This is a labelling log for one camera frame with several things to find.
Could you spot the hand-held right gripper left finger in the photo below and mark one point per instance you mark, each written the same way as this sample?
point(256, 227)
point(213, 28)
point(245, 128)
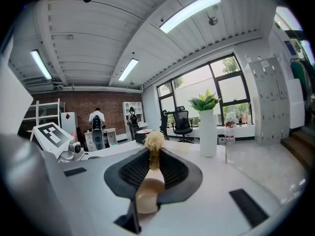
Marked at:
point(98, 200)

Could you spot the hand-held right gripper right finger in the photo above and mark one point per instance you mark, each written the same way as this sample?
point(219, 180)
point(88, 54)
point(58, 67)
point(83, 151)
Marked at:
point(209, 205)

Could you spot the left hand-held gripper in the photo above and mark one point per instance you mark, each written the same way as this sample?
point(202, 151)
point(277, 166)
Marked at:
point(51, 136)

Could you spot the white cabinet with red sticker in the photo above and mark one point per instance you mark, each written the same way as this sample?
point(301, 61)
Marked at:
point(69, 124)

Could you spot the white metal shelf rack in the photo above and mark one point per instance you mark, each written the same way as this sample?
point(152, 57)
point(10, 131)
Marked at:
point(46, 112)

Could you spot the black backpack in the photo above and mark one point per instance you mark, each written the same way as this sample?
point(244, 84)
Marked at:
point(133, 119)
point(97, 122)

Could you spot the white desk with drawers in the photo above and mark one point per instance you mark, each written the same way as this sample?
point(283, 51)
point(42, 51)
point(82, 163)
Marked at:
point(109, 136)

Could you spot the person's grey shirt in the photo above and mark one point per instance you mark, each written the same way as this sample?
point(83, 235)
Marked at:
point(11, 95)

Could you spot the tall white vase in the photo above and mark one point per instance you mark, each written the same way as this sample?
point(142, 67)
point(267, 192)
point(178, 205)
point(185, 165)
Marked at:
point(208, 134)

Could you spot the water jug with red label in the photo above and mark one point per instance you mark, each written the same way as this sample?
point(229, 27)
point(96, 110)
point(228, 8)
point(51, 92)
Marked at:
point(230, 135)

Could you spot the long ceiling light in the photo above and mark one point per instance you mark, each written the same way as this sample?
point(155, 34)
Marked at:
point(41, 64)
point(189, 12)
point(128, 69)

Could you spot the black box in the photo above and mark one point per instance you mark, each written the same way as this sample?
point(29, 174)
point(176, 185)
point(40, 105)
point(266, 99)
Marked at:
point(140, 137)

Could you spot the white plate with red print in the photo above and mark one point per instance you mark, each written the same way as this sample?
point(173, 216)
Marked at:
point(144, 131)

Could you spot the black office chair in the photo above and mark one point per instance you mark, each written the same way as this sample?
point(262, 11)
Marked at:
point(182, 122)
point(164, 125)

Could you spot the red white flower bouquet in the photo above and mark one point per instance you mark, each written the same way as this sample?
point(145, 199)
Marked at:
point(230, 119)

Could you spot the white open shelf unit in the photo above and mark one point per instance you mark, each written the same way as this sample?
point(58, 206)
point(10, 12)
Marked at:
point(136, 107)

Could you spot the green artificial plant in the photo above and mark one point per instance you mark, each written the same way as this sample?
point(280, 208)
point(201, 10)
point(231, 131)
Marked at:
point(204, 102)

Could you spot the wooden step platform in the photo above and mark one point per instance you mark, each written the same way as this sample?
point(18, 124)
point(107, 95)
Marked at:
point(299, 146)

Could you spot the grey locker cabinet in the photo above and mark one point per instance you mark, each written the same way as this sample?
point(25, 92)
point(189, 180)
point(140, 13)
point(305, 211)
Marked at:
point(268, 99)

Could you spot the black-framed window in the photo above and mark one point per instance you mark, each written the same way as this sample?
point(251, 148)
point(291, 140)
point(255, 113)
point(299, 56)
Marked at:
point(197, 82)

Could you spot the plain white cabinet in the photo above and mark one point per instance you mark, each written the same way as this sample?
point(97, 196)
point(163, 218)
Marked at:
point(296, 104)

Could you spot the clothes rack with green garment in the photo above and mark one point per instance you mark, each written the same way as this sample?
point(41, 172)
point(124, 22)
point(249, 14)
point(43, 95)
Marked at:
point(301, 77)

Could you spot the round ceiling detector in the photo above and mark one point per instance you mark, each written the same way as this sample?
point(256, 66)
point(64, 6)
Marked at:
point(213, 20)

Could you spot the blue wall poster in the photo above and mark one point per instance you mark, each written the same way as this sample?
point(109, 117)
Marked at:
point(289, 48)

